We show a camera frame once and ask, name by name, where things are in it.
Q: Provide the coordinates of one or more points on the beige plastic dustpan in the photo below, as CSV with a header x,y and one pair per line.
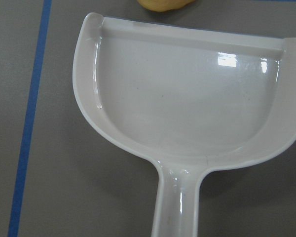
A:
x,y
189,101

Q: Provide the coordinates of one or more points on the brown toy potato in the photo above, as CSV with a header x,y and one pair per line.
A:
x,y
163,5

